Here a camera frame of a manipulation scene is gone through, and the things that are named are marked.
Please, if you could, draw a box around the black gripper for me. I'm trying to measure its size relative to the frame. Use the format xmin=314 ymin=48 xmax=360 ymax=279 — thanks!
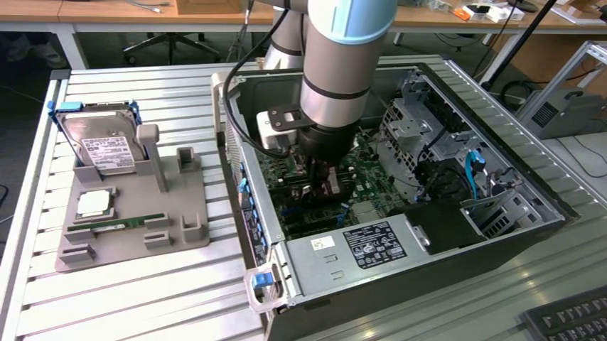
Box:
xmin=297 ymin=122 xmax=361 ymax=168

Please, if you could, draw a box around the wooden top desk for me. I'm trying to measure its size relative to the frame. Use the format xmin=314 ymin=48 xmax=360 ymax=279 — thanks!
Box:
xmin=392 ymin=0 xmax=607 ymax=86
xmin=0 ymin=0 xmax=277 ymax=70

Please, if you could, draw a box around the silver chipset heat sink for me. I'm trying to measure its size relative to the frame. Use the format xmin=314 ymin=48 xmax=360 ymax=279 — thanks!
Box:
xmin=350 ymin=202 xmax=386 ymax=225

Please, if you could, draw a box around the black keyboard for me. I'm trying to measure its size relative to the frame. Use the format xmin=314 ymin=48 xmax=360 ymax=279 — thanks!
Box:
xmin=520 ymin=286 xmax=607 ymax=341

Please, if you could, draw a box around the black expansion slot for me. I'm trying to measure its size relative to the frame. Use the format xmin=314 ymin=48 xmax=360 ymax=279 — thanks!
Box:
xmin=287 ymin=227 xmax=343 ymax=239
xmin=285 ymin=217 xmax=341 ymax=230

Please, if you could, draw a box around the aluminium profile frame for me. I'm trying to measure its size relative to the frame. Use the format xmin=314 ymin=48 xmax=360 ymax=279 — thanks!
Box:
xmin=514 ymin=40 xmax=607 ymax=118

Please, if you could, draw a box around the green motherboard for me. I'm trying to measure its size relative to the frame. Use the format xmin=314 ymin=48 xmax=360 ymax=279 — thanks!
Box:
xmin=249 ymin=126 xmax=414 ymax=241

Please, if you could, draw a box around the brown wooden box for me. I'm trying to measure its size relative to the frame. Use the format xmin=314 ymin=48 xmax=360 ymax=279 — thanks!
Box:
xmin=178 ymin=0 xmax=251 ymax=15

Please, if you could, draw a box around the grey computer tower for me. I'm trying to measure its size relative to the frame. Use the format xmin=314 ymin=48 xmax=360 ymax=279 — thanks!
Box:
xmin=517 ymin=85 xmax=607 ymax=139

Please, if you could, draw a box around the grey metal drive cage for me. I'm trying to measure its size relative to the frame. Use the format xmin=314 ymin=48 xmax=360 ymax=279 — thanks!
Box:
xmin=374 ymin=76 xmax=481 ymax=200

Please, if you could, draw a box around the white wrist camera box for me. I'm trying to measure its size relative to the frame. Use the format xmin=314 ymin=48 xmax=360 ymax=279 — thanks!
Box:
xmin=255 ymin=105 xmax=317 ymax=152

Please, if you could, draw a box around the grey shoe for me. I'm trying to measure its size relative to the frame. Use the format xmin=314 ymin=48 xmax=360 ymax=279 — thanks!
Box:
xmin=29 ymin=34 xmax=69 ymax=69

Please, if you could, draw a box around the green RAM stick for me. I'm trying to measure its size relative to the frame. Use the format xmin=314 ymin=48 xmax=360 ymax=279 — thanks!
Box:
xmin=74 ymin=215 xmax=150 ymax=232

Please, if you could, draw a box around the silver CPU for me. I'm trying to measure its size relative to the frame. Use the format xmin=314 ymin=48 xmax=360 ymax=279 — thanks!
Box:
xmin=78 ymin=190 xmax=117 ymax=218

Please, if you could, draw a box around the small white box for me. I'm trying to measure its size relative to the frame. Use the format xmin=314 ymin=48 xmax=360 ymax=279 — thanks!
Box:
xmin=484 ymin=6 xmax=526 ymax=23

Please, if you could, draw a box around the black office chair base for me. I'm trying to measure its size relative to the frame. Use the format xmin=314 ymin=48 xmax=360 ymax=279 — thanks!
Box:
xmin=122 ymin=31 xmax=225 ymax=67

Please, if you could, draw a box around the graphics card with metal bracket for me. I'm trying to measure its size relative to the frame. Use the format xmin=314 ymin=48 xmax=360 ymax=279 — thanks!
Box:
xmin=293 ymin=166 xmax=358 ymax=211

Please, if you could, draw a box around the grey metal disk bay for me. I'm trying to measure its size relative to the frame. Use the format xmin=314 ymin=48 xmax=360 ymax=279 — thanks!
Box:
xmin=460 ymin=188 xmax=557 ymax=244

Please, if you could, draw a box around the hard disk in blue carrier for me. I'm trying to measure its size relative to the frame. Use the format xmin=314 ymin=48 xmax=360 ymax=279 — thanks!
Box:
xmin=47 ymin=100 xmax=146 ymax=177

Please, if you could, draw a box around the blue data wire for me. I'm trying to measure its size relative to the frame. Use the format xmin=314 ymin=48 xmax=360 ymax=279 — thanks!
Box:
xmin=468 ymin=148 xmax=489 ymax=200

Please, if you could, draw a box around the black tripod pole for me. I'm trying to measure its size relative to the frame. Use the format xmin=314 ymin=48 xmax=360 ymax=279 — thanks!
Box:
xmin=478 ymin=0 xmax=560 ymax=86

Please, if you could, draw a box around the open black PC case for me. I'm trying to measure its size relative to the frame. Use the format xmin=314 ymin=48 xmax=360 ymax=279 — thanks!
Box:
xmin=211 ymin=62 xmax=584 ymax=341

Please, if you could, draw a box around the grey plastic parts rack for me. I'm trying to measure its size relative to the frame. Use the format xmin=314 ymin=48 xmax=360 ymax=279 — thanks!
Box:
xmin=55 ymin=123 xmax=214 ymax=274

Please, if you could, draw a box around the grey power supply unit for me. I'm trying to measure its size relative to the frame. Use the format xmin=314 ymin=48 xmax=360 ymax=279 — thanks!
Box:
xmin=273 ymin=212 xmax=433 ymax=298

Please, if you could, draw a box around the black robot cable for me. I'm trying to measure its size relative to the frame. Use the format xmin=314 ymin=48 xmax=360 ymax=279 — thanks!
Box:
xmin=222 ymin=0 xmax=307 ymax=160

